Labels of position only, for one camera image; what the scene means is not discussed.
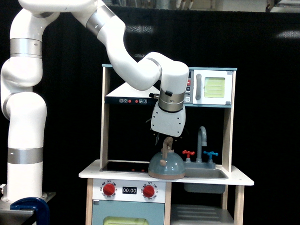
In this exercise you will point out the grey lower shelf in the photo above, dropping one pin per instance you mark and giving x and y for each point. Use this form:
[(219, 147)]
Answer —
[(199, 215)]

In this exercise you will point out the red tap handle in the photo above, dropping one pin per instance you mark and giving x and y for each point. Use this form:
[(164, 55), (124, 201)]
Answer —
[(188, 154)]

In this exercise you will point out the toy microwave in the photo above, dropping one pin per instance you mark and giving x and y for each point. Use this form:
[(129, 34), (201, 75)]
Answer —
[(210, 87)]

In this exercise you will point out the grey toy faucet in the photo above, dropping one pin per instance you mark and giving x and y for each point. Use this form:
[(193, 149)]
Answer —
[(202, 142)]

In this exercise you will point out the left red oven knob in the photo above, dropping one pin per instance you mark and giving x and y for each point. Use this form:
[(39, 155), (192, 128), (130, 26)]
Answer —
[(109, 189)]

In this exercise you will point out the grey toy range hood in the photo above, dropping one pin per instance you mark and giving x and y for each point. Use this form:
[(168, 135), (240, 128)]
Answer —
[(127, 95)]

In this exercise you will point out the blue toy teapot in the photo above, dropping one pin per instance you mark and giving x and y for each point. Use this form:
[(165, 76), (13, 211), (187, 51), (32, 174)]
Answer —
[(167, 164)]

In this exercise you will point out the blue clamp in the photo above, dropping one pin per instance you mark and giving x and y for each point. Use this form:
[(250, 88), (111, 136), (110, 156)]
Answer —
[(41, 208)]

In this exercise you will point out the blue toy oven door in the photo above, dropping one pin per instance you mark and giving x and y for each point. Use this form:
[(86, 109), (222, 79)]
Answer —
[(107, 212)]

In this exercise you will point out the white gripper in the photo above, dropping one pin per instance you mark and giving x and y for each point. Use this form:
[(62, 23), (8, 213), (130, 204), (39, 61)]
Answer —
[(171, 124)]

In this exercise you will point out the grey toy sink basin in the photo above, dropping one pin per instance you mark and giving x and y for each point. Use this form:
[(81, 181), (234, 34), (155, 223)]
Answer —
[(204, 171)]

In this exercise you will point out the right red oven knob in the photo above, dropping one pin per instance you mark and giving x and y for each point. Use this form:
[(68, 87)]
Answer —
[(148, 191)]

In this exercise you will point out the blue tap handle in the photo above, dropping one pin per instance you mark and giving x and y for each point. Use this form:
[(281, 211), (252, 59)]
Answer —
[(210, 155)]

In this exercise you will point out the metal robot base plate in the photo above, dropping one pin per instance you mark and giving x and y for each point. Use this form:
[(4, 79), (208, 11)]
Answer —
[(24, 217)]

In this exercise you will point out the black toy stove top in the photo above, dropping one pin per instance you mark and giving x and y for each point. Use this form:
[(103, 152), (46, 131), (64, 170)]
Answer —
[(125, 167)]

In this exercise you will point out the red oven knob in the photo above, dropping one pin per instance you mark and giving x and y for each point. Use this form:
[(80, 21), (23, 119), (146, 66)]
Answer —
[(148, 191), (109, 189)]

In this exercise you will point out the wooden toy kitchen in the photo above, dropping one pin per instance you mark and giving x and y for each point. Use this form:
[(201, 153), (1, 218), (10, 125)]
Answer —
[(126, 135)]

